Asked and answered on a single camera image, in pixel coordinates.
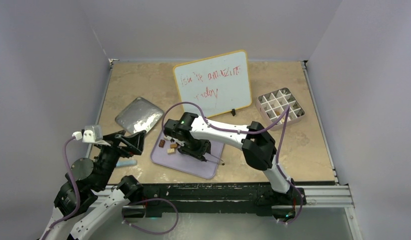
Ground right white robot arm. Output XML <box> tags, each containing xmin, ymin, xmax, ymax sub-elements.
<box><xmin>162</xmin><ymin>112</ymin><xmax>294</xmax><ymax>204</ymax></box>

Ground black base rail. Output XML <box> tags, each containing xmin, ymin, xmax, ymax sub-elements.
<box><xmin>122</xmin><ymin>182</ymin><xmax>307</xmax><ymax>221</ymax></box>

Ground metal tweezers black tips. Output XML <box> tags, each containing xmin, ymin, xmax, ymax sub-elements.
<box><xmin>205</xmin><ymin>154</ymin><xmax>225</xmax><ymax>166</ymax></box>

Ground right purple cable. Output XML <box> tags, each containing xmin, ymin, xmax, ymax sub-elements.
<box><xmin>161</xmin><ymin>101</ymin><xmax>304</xmax><ymax>226</ymax></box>

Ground lilac plastic tray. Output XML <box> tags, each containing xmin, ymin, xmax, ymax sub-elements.
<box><xmin>150</xmin><ymin>132</ymin><xmax>224</xmax><ymax>179</ymax></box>

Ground yellow framed whiteboard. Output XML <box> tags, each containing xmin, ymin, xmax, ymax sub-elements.
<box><xmin>172</xmin><ymin>50</ymin><xmax>253</xmax><ymax>117</ymax></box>

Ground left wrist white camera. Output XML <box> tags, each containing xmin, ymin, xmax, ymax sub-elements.
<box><xmin>71</xmin><ymin>124</ymin><xmax>107</xmax><ymax>145</ymax></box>

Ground light blue marker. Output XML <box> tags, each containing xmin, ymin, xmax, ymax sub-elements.
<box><xmin>116</xmin><ymin>160</ymin><xmax>138</xmax><ymax>168</ymax></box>

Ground silver metal box lid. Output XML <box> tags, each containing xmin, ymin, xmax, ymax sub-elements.
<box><xmin>114</xmin><ymin>97</ymin><xmax>164</xmax><ymax>134</ymax></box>

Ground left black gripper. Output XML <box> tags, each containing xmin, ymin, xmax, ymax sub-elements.
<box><xmin>95</xmin><ymin>128</ymin><xmax>146</xmax><ymax>189</ymax></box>

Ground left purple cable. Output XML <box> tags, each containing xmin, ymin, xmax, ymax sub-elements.
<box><xmin>48</xmin><ymin>134</ymin><xmax>82</xmax><ymax>233</ymax></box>

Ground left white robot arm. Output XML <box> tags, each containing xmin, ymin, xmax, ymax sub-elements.
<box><xmin>40</xmin><ymin>129</ymin><xmax>147</xmax><ymax>240</ymax></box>

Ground lower purple cable loop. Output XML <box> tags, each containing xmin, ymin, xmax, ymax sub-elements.
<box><xmin>121</xmin><ymin>197</ymin><xmax>179</xmax><ymax>235</ymax></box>

